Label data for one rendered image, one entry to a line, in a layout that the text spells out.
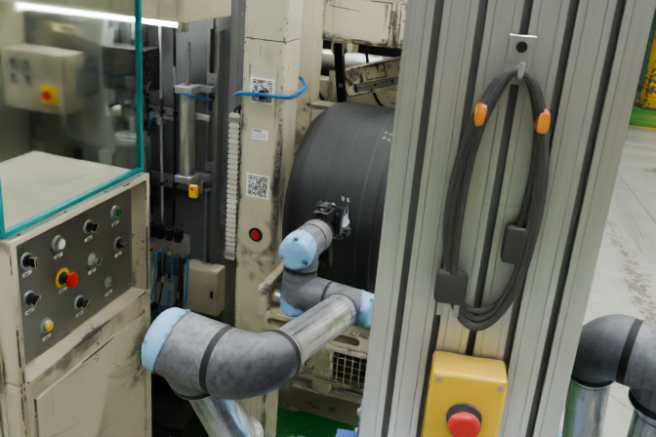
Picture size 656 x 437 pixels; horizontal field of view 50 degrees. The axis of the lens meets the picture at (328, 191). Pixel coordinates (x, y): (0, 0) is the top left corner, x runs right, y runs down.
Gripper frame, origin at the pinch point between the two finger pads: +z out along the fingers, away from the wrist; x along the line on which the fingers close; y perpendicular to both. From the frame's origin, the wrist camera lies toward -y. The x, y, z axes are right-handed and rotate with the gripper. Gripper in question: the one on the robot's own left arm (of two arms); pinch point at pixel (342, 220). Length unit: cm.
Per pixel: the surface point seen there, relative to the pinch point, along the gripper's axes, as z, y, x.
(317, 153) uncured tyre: 7.1, 15.0, 10.6
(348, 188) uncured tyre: 3.1, 8.0, 0.2
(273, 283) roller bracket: 19.4, -29.8, 24.5
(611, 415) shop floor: 147, -113, -96
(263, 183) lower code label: 21.7, -0.1, 31.6
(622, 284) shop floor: 296, -100, -109
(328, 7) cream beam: 43, 53, 24
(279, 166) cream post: 22.0, 6.1, 26.9
